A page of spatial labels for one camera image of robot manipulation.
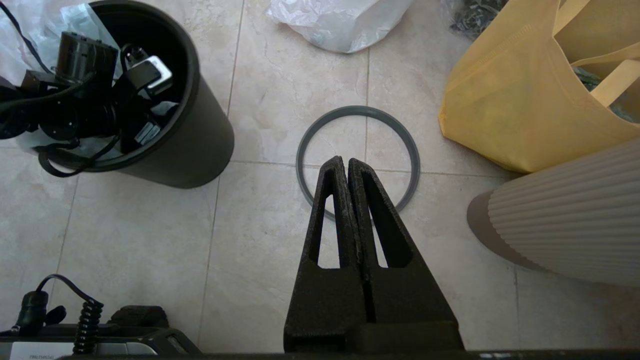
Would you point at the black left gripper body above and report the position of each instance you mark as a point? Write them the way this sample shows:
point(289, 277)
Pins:
point(100, 115)

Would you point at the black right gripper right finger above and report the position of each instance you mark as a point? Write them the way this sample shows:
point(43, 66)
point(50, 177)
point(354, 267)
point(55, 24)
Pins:
point(420, 310)

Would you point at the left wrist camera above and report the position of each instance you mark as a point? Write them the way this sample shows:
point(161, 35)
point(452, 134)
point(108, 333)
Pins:
point(150, 75)

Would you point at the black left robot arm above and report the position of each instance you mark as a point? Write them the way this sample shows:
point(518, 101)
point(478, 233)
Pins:
point(75, 60)

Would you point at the black robot chassis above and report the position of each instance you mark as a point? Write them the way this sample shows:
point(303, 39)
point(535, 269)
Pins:
point(130, 330)

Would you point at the black round trash bin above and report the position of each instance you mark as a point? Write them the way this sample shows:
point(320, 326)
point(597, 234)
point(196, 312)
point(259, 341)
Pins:
point(200, 130)

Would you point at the clear bag with black contents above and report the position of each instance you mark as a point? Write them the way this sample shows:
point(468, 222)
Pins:
point(475, 17)

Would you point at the dark green patterned item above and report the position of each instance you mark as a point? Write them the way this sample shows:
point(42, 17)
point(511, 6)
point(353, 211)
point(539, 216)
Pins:
point(595, 82)

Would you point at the white red bag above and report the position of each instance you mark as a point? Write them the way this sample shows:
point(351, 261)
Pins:
point(345, 22)

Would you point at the yellow fabric tote bag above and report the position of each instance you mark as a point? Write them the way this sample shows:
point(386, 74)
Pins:
point(510, 100)

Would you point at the white plastic bag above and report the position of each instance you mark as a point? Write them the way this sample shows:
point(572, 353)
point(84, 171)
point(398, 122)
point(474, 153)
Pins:
point(30, 25)

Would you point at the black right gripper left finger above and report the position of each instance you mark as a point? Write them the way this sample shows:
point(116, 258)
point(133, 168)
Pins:
point(325, 310)

